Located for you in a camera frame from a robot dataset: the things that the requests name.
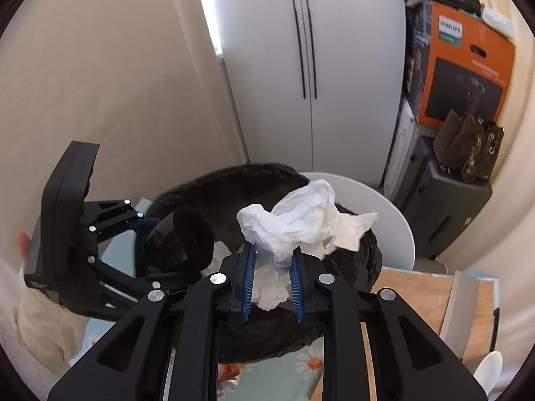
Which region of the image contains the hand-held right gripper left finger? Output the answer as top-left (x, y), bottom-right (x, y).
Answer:
top-left (47, 244), bottom-right (256, 401)

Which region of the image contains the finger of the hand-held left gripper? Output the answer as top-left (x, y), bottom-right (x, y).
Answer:
top-left (83, 198), bottom-right (162, 243)
top-left (88, 255), bottom-right (201, 305)

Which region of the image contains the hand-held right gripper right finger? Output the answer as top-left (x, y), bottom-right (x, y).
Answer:
top-left (288, 251), bottom-right (489, 401)

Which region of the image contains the clear bin with black bag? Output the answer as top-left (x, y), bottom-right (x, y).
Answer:
top-left (144, 163), bottom-right (383, 364)

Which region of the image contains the white tissue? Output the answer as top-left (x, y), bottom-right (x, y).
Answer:
top-left (236, 179), bottom-right (380, 312)

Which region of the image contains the red yellow snack wrapper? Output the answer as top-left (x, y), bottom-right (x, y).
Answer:
top-left (217, 363), bottom-right (242, 395)

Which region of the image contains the person's left hand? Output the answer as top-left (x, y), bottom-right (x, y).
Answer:
top-left (16, 232), bottom-right (32, 260)

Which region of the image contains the light blue daisy tablecloth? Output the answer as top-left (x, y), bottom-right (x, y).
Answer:
top-left (69, 198), bottom-right (335, 401)

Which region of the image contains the white chair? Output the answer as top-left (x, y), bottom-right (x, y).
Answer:
top-left (299, 171), bottom-right (416, 270)

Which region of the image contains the wooden cutting board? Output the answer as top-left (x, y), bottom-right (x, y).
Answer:
top-left (309, 267), bottom-right (500, 401)

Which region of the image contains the black suitcase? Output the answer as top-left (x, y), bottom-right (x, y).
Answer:
top-left (393, 136), bottom-right (494, 260)

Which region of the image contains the white ribbed panel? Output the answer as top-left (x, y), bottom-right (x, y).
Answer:
top-left (385, 96), bottom-right (419, 201)

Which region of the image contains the brown suede bag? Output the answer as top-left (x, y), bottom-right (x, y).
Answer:
top-left (432, 109), bottom-right (505, 183)

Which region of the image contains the white wardrobe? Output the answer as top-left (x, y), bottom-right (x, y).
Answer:
top-left (209, 0), bottom-right (408, 174)

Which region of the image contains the cream curtain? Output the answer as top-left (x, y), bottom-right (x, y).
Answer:
top-left (472, 0), bottom-right (535, 343)

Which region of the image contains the orange cardboard box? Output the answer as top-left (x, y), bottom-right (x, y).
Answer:
top-left (403, 0), bottom-right (516, 128)

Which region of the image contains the white pouch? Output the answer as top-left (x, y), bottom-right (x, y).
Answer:
top-left (483, 6), bottom-right (514, 38)

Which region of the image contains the cleaver with black handle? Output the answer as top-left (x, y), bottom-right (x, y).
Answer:
top-left (439, 271), bottom-right (501, 362)

